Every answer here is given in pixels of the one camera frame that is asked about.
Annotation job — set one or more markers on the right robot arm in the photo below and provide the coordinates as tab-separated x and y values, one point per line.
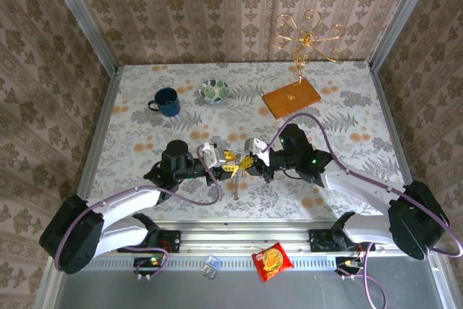
361	182

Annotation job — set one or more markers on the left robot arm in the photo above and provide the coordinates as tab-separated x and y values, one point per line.
119	207

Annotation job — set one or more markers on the floral patterned table cover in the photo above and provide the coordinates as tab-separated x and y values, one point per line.
235	124

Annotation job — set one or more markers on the blue enamel mug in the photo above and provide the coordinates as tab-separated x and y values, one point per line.
166	104

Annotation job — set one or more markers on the green leaf patterned bowl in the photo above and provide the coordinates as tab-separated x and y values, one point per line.
214	92

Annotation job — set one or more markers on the red snack packet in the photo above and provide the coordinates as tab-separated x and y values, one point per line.
272	262

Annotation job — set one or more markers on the small black controller board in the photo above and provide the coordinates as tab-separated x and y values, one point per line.
349	262
150	262

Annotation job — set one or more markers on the small clear plastic piece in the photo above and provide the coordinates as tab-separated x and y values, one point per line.
210	267

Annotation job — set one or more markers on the aluminium mounting rail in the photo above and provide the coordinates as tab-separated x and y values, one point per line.
235	236

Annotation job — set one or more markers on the aluminium table side rail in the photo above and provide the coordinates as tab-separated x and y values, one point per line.
98	135
393	124

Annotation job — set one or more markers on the aluminium frame post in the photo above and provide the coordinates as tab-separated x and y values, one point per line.
81	19
401	16

